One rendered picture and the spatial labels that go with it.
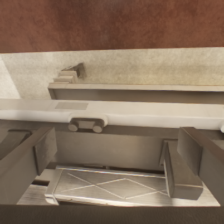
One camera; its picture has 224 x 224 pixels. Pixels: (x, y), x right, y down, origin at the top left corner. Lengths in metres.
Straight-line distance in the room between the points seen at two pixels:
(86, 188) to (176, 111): 0.37
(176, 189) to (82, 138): 0.28
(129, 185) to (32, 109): 0.40
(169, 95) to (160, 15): 0.51
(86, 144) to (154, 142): 0.21
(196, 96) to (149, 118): 0.59
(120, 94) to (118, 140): 0.53
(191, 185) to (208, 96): 0.71
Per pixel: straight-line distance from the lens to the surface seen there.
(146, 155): 0.54
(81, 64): 1.31
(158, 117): 0.48
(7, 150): 0.55
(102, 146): 0.52
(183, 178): 0.42
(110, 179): 0.59
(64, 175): 0.63
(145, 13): 1.20
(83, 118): 0.48
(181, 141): 0.17
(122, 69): 1.32
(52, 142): 0.17
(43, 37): 1.41
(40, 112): 0.55
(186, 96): 1.02
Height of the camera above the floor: 1.19
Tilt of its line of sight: 50 degrees down
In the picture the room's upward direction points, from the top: 168 degrees counter-clockwise
